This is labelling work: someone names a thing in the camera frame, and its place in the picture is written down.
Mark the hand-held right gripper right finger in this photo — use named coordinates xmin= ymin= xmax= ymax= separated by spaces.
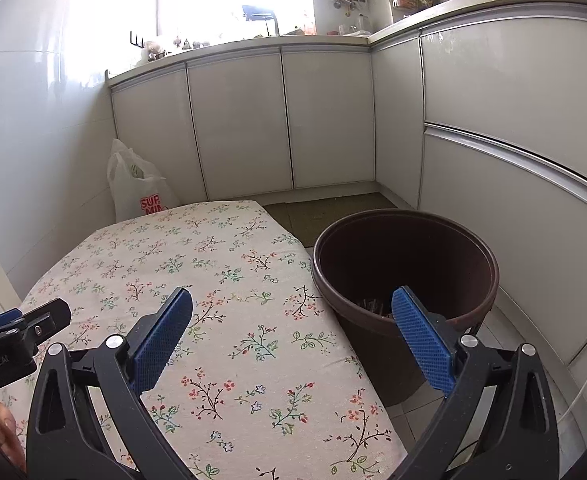
xmin=392 ymin=286 xmax=561 ymax=480

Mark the floral tablecloth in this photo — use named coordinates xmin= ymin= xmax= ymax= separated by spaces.
xmin=0 ymin=200 xmax=408 ymax=480

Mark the white cabinet with drawers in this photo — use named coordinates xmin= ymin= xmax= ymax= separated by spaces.
xmin=371 ymin=2 xmax=587 ymax=441

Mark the white cabinet with doors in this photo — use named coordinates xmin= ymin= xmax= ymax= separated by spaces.
xmin=108 ymin=42 xmax=377 ymax=207

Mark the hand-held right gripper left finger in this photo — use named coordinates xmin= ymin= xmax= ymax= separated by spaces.
xmin=26 ymin=287 xmax=209 ymax=480

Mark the wire condiment basket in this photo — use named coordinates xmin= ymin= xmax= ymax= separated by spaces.
xmin=390 ymin=0 xmax=437 ymax=14

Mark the kitchen faucet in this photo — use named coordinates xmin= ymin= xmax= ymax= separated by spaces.
xmin=241 ymin=5 xmax=280 ymax=37

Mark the white plastic shopping bag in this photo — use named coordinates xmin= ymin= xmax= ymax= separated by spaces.
xmin=106 ymin=138 xmax=180 ymax=222

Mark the row of small ornaments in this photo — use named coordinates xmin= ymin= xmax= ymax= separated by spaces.
xmin=144 ymin=35 xmax=225 ymax=62

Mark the brown plastic bin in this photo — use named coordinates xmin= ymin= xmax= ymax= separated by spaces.
xmin=312 ymin=209 xmax=500 ymax=407

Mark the white cable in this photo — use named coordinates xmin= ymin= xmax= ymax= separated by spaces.
xmin=563 ymin=375 xmax=587 ymax=422

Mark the person's left hand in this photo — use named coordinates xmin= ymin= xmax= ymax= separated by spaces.
xmin=0 ymin=399 xmax=27 ymax=472

